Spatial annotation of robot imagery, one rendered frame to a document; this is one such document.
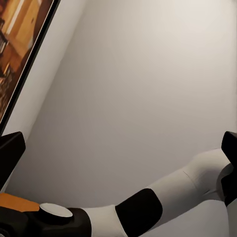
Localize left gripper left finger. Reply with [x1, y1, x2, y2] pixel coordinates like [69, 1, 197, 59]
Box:
[0, 131, 26, 191]

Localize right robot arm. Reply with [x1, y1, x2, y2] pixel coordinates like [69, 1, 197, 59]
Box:
[0, 149, 234, 237]

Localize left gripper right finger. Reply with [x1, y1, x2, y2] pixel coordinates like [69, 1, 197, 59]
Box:
[221, 131, 237, 171]

